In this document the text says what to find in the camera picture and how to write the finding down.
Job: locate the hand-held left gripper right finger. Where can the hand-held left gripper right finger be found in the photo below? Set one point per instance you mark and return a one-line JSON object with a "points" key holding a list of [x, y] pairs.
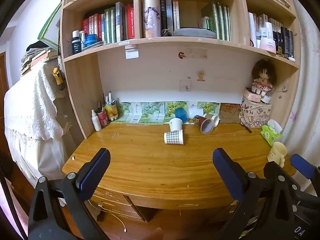
{"points": [[228, 172]]}

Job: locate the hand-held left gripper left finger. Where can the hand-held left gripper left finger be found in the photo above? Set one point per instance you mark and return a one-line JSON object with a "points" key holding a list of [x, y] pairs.
{"points": [[96, 168]]}

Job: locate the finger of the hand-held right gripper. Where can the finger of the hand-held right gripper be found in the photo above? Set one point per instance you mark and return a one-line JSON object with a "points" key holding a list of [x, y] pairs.
{"points": [[303, 167]]}

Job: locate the checked paper cup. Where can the checked paper cup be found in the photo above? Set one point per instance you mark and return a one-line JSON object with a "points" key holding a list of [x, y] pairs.
{"points": [[174, 137]]}

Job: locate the dark patterned paper cup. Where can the dark patterned paper cup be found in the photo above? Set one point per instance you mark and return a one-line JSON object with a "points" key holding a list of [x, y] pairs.
{"points": [[203, 125]]}

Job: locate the white cup with brown rim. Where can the white cup with brown rim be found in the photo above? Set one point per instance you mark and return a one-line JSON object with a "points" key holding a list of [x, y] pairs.
{"points": [[214, 120]]}

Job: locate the plain white paper cup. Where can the plain white paper cup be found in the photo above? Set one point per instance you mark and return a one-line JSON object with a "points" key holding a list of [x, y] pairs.
{"points": [[175, 124]]}

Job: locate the blue plastic cup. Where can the blue plastic cup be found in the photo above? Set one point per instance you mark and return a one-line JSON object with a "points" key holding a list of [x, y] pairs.
{"points": [[181, 115]]}

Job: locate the person's left hand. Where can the person's left hand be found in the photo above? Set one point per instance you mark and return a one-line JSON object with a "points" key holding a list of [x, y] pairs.
{"points": [[156, 235]]}

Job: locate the cream ceramic mug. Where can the cream ceramic mug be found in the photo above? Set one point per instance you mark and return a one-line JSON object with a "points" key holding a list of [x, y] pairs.
{"points": [[277, 153]]}

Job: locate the wooden desk drawers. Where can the wooden desk drawers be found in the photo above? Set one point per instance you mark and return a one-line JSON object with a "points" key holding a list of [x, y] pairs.
{"points": [[117, 203]]}

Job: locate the white spray bottle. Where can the white spray bottle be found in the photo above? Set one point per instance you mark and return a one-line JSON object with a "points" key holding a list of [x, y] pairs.
{"points": [[96, 122]]}

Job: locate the green tissue pack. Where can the green tissue pack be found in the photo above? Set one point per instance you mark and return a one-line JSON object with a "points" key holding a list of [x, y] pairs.
{"points": [[270, 133]]}

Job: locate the dark pen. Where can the dark pen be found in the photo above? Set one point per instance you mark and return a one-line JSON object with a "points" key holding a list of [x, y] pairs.
{"points": [[246, 128]]}

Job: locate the red pen holder can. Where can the red pen holder can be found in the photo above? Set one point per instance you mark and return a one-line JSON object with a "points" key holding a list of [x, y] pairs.
{"points": [[103, 119]]}

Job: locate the brown drawing board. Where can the brown drawing board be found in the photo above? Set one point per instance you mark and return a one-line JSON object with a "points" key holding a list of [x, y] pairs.
{"points": [[230, 112]]}

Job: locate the printed cloth storage bag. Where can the printed cloth storage bag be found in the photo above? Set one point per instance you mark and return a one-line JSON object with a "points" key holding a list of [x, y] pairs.
{"points": [[255, 116]]}

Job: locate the green leaf print booklet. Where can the green leaf print booklet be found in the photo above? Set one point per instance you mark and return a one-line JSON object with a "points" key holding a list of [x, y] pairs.
{"points": [[151, 112], [171, 107], [208, 107], [128, 112]]}

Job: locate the wooden bookshelf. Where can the wooden bookshelf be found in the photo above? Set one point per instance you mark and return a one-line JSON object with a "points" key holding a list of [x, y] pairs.
{"points": [[82, 92]]}

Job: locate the pink patterned box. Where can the pink patterned box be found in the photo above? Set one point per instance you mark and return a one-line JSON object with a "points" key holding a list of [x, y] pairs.
{"points": [[252, 95]]}

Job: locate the white lace cloth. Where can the white lace cloth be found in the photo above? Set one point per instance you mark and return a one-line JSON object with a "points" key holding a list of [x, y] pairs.
{"points": [[32, 105]]}

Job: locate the brown-haired rag doll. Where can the brown-haired rag doll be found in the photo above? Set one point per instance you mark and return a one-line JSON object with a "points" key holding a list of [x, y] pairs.
{"points": [[263, 76]]}

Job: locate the yellow hanging toy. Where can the yellow hanging toy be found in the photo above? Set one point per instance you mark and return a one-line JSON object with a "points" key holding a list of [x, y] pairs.
{"points": [[57, 76]]}

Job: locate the stack of old books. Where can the stack of old books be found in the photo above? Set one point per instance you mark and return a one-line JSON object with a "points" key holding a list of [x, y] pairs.
{"points": [[36, 58]]}

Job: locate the dark cosmetic bottle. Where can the dark cosmetic bottle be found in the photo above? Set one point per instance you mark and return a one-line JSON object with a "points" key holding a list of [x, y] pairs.
{"points": [[76, 43]]}

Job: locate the black cosmetic tubes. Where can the black cosmetic tubes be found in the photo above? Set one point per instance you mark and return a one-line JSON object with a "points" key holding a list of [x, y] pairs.
{"points": [[287, 41]]}

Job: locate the pink white cosmetic jar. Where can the pink white cosmetic jar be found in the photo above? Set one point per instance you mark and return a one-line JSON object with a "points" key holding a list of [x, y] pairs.
{"points": [[268, 45]]}

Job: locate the blue cosmetic jar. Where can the blue cosmetic jar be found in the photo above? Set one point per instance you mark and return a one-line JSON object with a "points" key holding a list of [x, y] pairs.
{"points": [[91, 40]]}

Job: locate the small white cosmetic bottle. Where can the small white cosmetic bottle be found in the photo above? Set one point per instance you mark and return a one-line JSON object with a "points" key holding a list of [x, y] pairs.
{"points": [[82, 37]]}

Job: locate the grey flat plate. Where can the grey flat plate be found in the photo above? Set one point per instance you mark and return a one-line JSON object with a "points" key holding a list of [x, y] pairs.
{"points": [[193, 33]]}

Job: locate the row of white cosmetic boxes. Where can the row of white cosmetic boxes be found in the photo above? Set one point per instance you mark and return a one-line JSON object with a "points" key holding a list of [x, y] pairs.
{"points": [[262, 27]]}

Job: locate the row of red green books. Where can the row of red green books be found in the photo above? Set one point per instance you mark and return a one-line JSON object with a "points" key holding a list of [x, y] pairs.
{"points": [[110, 23]]}

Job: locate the green framed picture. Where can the green framed picture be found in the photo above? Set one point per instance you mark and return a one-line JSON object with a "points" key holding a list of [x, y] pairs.
{"points": [[51, 27]]}

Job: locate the row of dark green books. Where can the row of dark green books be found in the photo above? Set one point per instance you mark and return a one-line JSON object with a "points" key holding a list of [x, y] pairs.
{"points": [[218, 21]]}

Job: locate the white floral cylinder box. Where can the white floral cylinder box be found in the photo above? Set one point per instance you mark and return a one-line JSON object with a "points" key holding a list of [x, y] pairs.
{"points": [[151, 17]]}

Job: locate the row of grey white books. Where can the row of grey white books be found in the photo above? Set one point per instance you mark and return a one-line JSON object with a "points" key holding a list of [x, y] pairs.
{"points": [[170, 15]]}

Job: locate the clear wall hook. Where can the clear wall hook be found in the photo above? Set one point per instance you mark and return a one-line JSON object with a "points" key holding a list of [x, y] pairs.
{"points": [[185, 85]]}

